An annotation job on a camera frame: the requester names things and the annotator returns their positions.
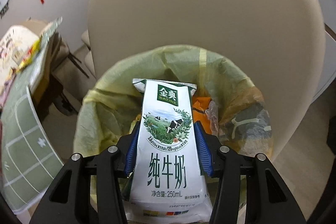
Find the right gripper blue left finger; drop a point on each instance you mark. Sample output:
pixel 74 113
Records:
pixel 86 189

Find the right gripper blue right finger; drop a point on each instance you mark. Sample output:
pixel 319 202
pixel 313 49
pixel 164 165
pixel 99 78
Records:
pixel 269 200

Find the green white milk carton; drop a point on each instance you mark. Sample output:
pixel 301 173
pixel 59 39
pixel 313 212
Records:
pixel 167 184

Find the trash bin with yellow bag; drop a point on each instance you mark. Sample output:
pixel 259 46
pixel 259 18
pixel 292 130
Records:
pixel 236 112

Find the green grid tablecloth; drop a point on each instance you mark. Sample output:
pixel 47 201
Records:
pixel 29 162

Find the orange wrapper in bin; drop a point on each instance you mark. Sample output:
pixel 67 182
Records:
pixel 199 107

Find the beige chair middle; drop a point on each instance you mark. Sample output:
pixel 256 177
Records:
pixel 88 60

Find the beige chair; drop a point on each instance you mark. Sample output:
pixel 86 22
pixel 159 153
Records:
pixel 279 44
pixel 88 60

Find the yellow red snack bag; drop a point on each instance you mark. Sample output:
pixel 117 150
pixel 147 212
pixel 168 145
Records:
pixel 29 56

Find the white mesh food cover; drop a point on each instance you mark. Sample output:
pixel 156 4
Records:
pixel 15 44

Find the beige chair nearest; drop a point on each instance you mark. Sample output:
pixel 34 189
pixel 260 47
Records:
pixel 279 44

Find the panda wall clock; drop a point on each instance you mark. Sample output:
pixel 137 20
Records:
pixel 4 6

